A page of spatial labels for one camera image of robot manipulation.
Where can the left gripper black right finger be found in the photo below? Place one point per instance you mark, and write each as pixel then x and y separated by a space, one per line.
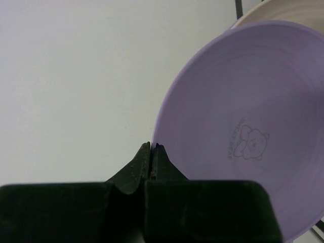
pixel 161 167

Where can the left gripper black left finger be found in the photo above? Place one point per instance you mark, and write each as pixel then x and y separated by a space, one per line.
pixel 128 179

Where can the purple plate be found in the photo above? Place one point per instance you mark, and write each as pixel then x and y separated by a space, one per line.
pixel 249 106

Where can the cream plate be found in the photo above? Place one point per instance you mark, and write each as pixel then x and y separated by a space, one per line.
pixel 278 12

